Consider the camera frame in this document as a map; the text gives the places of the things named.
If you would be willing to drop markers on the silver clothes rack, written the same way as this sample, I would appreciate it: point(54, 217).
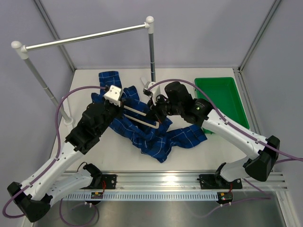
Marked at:
point(23, 50)

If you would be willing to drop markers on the blue plaid shirt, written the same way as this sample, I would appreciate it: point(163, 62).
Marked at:
point(156, 143)

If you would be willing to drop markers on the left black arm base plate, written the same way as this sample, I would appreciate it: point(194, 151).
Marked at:
point(109, 180)

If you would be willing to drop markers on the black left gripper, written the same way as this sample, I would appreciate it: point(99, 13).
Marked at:
point(119, 108)

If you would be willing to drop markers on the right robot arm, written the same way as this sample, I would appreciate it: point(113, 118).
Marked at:
point(260, 151)

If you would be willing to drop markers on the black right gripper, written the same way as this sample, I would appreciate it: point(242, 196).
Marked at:
point(154, 112)

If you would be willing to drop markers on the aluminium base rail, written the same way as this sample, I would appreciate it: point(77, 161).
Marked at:
point(184, 181)

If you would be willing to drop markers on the white slotted cable duct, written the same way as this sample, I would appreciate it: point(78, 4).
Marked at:
point(142, 196)

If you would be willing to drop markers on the green plastic tray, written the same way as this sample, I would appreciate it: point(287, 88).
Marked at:
point(224, 93)

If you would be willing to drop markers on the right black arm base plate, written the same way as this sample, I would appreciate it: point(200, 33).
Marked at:
point(209, 181)

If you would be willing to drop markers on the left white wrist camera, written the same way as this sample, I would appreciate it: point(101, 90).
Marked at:
point(113, 95)

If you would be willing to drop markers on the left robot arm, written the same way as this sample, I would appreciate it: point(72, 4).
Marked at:
point(37, 194)

